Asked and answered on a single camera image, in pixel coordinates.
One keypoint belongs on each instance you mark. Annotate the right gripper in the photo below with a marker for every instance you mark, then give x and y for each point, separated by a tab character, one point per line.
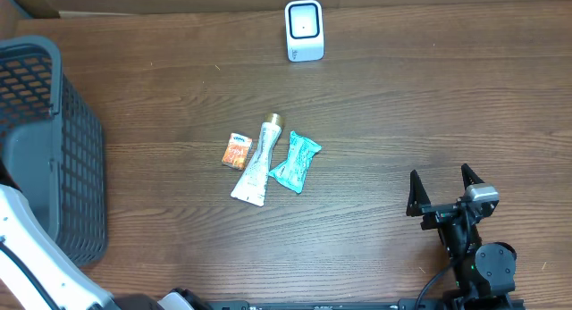
420	203

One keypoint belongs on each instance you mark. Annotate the teal snack packet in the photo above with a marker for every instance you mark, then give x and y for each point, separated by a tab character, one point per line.
292	172

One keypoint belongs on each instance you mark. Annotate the white tube gold cap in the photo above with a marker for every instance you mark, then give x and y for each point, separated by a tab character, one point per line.
252	185

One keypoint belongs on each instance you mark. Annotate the orange tissue pack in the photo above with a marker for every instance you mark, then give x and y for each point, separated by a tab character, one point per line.
236	152

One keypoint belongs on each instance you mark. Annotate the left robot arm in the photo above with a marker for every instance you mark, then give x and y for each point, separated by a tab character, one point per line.
42	276

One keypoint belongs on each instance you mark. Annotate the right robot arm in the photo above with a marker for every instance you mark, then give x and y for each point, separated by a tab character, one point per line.
484	273

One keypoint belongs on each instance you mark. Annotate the white barcode scanner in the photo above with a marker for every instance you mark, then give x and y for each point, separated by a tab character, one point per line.
304	30

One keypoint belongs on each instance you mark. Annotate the grey plastic basket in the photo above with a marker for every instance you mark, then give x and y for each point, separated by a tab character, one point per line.
53	147

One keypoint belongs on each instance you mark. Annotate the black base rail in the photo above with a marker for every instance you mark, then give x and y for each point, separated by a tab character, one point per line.
402	304

